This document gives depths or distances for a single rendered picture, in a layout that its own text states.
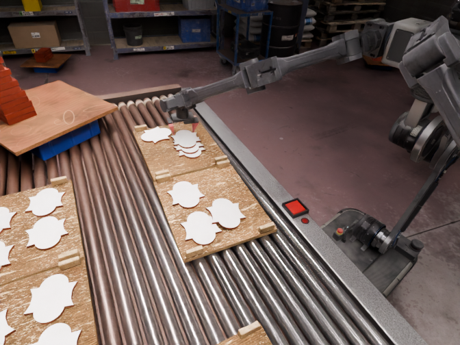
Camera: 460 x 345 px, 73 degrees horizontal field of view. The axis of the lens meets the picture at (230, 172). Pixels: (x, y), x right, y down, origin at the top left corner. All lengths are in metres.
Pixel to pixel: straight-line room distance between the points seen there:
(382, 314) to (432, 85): 0.64
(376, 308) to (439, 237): 1.83
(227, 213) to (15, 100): 1.05
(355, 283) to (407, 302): 1.26
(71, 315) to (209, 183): 0.66
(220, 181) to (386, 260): 1.24
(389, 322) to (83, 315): 0.86
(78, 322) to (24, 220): 0.47
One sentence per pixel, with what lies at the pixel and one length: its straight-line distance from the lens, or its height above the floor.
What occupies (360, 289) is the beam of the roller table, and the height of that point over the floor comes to 0.91.
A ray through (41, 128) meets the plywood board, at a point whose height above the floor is 1.04.
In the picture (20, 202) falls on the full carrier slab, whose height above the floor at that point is 0.94.
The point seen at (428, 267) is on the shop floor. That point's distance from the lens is 2.61.
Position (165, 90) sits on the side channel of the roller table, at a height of 0.94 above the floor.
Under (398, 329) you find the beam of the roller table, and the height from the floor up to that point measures 0.91.
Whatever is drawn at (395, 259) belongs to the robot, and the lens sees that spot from 2.19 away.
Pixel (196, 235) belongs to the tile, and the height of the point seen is 0.95.
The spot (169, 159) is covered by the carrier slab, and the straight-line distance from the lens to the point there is 1.42.
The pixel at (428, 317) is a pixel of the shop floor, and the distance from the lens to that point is 2.36.
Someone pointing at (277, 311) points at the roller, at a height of 0.92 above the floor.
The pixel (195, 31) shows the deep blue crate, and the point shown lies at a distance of 5.67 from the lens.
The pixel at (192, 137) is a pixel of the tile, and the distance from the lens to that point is 1.51.
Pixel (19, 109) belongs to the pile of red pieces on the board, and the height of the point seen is 1.09.
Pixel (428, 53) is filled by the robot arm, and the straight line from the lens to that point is 0.83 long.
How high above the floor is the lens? 1.79
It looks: 39 degrees down
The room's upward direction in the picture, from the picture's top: 3 degrees clockwise
